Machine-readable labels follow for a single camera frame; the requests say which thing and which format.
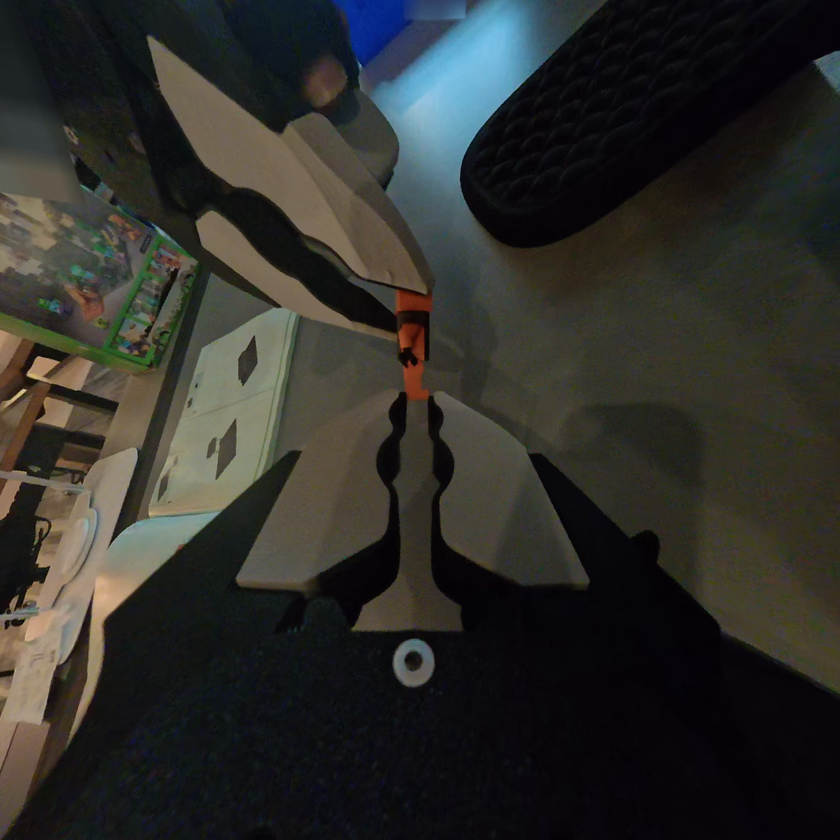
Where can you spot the black chair armrest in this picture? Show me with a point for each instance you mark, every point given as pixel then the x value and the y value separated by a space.
pixel 630 118

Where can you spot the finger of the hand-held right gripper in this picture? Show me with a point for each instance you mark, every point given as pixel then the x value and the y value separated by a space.
pixel 289 282
pixel 302 184

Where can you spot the green toy brick box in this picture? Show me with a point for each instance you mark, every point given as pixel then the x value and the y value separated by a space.
pixel 92 282

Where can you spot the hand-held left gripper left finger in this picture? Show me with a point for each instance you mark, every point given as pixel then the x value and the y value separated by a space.
pixel 322 519

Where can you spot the blue plastic bin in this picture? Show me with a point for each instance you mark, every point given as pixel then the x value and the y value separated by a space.
pixel 394 26

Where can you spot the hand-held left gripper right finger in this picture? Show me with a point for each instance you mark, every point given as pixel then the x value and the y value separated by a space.
pixel 512 519

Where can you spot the person's right hand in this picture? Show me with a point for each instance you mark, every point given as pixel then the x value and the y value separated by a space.
pixel 324 79

